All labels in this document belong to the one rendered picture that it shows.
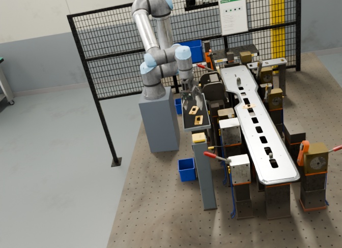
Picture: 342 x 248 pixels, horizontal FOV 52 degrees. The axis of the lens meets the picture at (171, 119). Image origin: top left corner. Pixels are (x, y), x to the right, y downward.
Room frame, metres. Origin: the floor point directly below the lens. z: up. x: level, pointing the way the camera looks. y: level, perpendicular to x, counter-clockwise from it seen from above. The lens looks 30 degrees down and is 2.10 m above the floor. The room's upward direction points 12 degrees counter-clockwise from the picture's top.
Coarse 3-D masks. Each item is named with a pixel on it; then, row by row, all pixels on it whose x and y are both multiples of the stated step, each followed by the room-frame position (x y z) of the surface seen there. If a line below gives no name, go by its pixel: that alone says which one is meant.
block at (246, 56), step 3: (246, 51) 2.64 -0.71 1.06; (249, 51) 2.62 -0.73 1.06; (240, 54) 2.61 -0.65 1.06; (243, 54) 2.59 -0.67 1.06; (246, 54) 2.57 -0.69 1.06; (249, 54) 2.56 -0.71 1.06; (240, 57) 2.63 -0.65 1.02; (243, 57) 2.57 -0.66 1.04; (246, 57) 2.57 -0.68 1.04; (249, 57) 2.56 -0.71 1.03; (243, 60) 2.57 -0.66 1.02; (246, 60) 2.57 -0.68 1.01; (249, 60) 2.56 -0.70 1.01; (243, 63) 2.57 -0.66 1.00; (246, 63) 2.57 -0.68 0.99; (249, 69) 2.57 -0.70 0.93
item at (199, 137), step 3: (192, 135) 1.44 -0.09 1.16; (195, 135) 1.44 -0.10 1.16; (198, 135) 1.43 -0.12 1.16; (201, 135) 1.43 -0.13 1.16; (204, 135) 1.42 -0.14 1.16; (192, 138) 1.42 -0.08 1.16; (195, 138) 1.41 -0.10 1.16; (198, 138) 1.40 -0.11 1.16; (201, 138) 1.40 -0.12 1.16; (204, 138) 1.39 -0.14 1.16; (195, 141) 1.39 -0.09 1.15; (198, 141) 1.39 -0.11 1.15
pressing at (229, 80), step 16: (224, 80) 2.31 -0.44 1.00; (240, 96) 2.03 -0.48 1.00; (256, 96) 1.99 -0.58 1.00; (240, 112) 1.83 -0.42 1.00; (256, 112) 1.79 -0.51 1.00; (240, 128) 1.67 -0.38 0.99; (272, 128) 1.59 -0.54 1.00; (256, 144) 1.48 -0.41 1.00; (272, 144) 1.45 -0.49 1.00; (256, 160) 1.35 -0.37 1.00; (288, 160) 1.30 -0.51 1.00; (272, 176) 1.21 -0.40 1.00; (288, 176) 1.19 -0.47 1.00
